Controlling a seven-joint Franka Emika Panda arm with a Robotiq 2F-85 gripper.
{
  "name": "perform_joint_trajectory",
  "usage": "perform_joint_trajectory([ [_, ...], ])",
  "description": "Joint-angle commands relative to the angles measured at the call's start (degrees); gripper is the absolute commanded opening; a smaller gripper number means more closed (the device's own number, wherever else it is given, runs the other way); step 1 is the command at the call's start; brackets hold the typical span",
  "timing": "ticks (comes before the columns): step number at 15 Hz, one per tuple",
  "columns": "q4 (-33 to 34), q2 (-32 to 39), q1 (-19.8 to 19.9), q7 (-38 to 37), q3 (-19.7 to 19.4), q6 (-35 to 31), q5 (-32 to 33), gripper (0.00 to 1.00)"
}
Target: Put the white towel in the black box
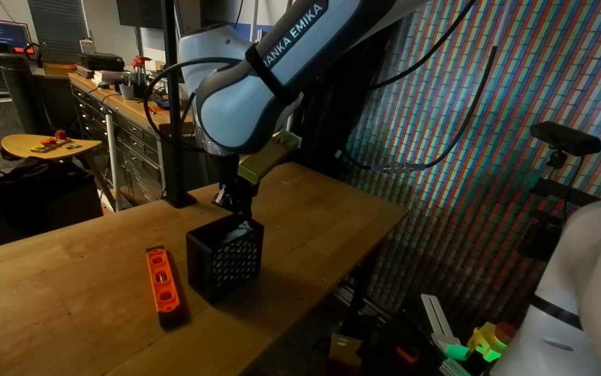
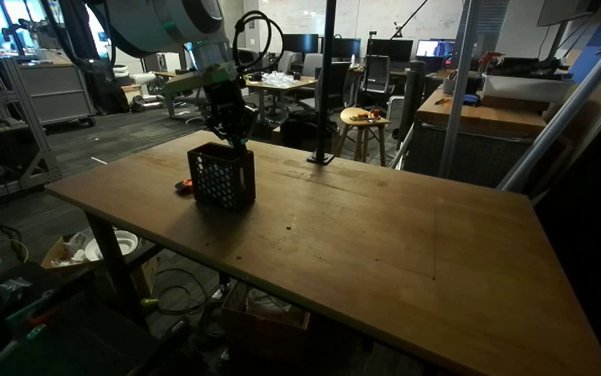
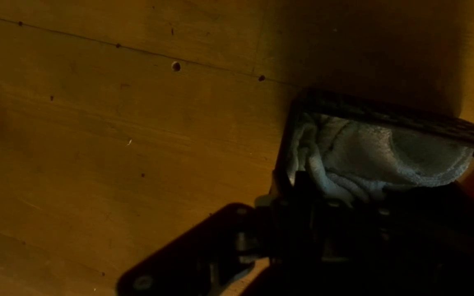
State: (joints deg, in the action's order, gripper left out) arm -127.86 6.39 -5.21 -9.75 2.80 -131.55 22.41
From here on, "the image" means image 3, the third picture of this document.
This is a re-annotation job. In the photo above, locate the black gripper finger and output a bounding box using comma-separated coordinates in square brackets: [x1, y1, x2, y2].
[292, 169, 320, 207]

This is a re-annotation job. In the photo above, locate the white towel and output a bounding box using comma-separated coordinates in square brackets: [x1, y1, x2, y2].
[286, 113, 474, 207]

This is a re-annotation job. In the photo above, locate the black perforated box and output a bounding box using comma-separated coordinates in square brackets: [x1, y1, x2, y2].
[271, 89, 474, 210]

